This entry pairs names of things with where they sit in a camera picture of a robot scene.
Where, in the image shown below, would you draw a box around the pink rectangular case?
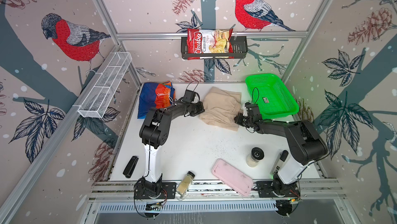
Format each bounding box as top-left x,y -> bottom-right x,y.
212,159 -> 253,197

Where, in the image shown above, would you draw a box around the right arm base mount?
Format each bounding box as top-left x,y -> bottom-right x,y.
255,179 -> 300,198

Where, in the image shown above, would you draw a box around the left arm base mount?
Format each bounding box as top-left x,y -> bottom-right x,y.
134,180 -> 176,200

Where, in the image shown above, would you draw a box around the black wall basket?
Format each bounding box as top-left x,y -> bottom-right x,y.
181,36 -> 248,60

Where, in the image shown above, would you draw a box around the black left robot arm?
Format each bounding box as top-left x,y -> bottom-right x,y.
139,101 -> 205,182

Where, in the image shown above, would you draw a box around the white wire mesh shelf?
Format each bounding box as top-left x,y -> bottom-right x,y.
78,51 -> 132,118

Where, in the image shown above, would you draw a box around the red Chuba chips bag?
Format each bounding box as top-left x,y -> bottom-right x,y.
187,29 -> 233,60

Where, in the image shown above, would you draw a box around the green plastic basket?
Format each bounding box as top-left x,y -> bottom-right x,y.
245,73 -> 299,119

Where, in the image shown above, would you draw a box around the black white marker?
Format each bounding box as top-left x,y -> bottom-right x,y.
271,150 -> 289,175

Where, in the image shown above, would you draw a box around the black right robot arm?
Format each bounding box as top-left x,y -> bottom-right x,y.
234,102 -> 328,185

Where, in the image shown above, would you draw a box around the black remote-like object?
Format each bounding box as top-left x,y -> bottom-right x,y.
123,156 -> 139,179

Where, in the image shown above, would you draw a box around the rainbow striped shorts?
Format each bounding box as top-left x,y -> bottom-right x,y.
138,81 -> 175,119

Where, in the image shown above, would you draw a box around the spice jar black lid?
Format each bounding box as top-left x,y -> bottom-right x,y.
176,171 -> 195,198

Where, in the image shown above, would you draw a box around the beige shorts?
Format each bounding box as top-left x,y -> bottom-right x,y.
199,87 -> 242,132

